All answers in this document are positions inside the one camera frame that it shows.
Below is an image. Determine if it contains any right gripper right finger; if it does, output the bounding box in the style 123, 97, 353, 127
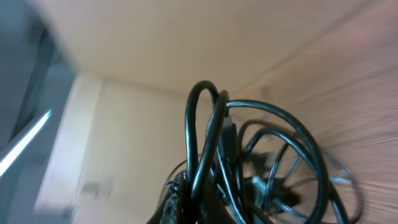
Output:
200, 182, 236, 224

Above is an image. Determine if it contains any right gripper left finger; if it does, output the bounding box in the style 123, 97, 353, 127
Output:
147, 170, 186, 224

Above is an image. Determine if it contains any thin black barrel-plug cable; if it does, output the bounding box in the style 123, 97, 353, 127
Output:
185, 80, 231, 224

